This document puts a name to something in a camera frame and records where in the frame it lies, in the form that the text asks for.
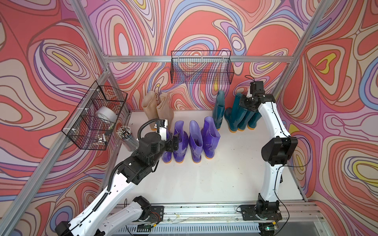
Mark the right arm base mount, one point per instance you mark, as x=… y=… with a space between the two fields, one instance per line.
x=261 y=212

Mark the metal pen holder cup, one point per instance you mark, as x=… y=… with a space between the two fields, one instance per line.
x=129 y=141

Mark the black wire basket back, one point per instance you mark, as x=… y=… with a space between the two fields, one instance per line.
x=201 y=67

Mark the white tape roll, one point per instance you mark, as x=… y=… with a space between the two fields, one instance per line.
x=106 y=114

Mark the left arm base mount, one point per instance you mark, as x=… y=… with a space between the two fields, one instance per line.
x=155 y=214

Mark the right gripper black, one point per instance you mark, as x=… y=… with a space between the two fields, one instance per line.
x=242 y=104

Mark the black wire basket left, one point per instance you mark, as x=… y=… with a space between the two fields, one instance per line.
x=84 y=128

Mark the beige rain boot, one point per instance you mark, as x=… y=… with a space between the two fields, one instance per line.
x=149 y=105
x=164 y=110

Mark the purple rain boot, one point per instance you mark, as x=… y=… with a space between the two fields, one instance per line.
x=195 y=141
x=167 y=156
x=210 y=137
x=183 y=138

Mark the purple rain boot back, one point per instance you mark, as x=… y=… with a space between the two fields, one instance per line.
x=210 y=137

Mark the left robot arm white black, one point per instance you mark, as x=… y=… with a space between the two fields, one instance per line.
x=154 y=139

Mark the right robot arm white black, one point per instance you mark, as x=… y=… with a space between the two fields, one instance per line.
x=276 y=152

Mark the teal rain boot back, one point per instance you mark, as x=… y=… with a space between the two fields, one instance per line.
x=219 y=109

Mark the purple rain boot front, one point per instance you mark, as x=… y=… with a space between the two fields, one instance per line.
x=195 y=141

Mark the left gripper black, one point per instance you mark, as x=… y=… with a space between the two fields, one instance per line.
x=175 y=143

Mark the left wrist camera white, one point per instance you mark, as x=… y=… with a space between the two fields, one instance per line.
x=162 y=129

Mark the black wire basket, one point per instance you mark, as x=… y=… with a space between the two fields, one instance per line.
x=201 y=67
x=84 y=128

